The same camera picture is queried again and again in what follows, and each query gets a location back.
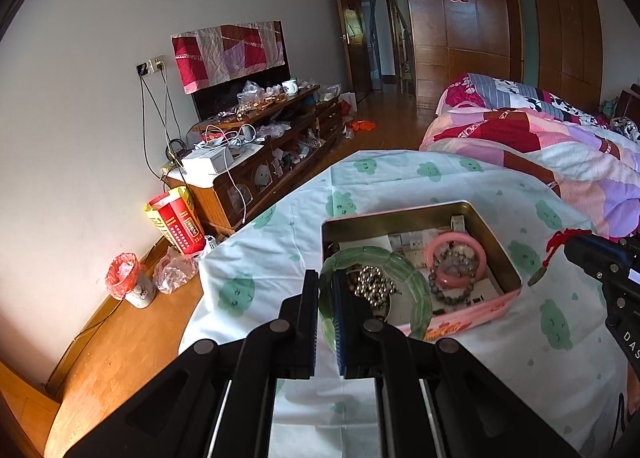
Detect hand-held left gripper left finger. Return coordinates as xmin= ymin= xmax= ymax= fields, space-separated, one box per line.
xmin=62 ymin=269 xmax=321 ymax=458

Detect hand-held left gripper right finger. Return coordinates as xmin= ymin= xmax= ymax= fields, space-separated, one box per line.
xmin=332 ymin=270 xmax=581 ymax=458

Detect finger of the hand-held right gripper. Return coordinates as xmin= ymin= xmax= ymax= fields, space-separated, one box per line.
xmin=564 ymin=235 xmax=626 ymax=283

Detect metal bead bracelet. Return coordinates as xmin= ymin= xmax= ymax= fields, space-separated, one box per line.
xmin=350 ymin=265 xmax=401 ymax=319

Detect green jade bangle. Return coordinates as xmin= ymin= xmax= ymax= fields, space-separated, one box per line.
xmin=318 ymin=246 xmax=433 ymax=353

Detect grey bead bracelet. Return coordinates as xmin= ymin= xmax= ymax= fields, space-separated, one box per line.
xmin=427 ymin=245 xmax=481 ymax=309

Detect pink tin box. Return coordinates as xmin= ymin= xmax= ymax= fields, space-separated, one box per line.
xmin=320 ymin=200 xmax=523 ymax=344

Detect pink bangle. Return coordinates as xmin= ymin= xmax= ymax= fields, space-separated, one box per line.
xmin=425 ymin=232 xmax=487 ymax=293

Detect person's right forearm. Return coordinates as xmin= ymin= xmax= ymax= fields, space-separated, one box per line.
xmin=619 ymin=378 xmax=640 ymax=441

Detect cloud print tablecloth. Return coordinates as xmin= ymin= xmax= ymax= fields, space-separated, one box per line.
xmin=179 ymin=150 xmax=640 ymax=458

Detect pink patchwork quilt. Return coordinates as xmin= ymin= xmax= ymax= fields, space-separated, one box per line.
xmin=419 ymin=72 xmax=640 ymax=239

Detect clear plastic bag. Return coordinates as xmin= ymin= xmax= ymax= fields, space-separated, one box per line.
xmin=152 ymin=235 xmax=218 ymax=295

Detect wooden television cabinet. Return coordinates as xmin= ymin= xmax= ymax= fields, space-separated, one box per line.
xmin=165 ymin=84 xmax=351 ymax=239

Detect red yellow carton box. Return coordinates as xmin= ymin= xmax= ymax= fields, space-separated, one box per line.
xmin=145 ymin=186 xmax=206 ymax=255

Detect trash bin with red bag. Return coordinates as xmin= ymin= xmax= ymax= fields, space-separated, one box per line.
xmin=105 ymin=253 xmax=156 ymax=309

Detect white cardboard box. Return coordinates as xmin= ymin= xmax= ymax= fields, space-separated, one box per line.
xmin=181 ymin=147 xmax=235 ymax=176

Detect plastic bag of snacks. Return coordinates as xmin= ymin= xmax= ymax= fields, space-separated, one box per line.
xmin=236 ymin=81 xmax=263 ymax=111

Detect wooden wardrobe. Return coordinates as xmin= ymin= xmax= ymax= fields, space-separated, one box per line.
xmin=317 ymin=0 xmax=606 ymax=111

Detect black television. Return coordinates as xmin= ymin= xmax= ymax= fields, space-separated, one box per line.
xmin=192 ymin=35 xmax=292 ymax=121

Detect wooden door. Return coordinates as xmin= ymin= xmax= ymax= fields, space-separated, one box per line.
xmin=331 ymin=0 xmax=373 ymax=111

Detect white charger cables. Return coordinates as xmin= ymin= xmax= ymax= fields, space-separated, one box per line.
xmin=202 ymin=124 xmax=258 ymax=149

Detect black wall cables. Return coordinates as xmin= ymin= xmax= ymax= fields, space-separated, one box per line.
xmin=140 ymin=70 xmax=183 ymax=173

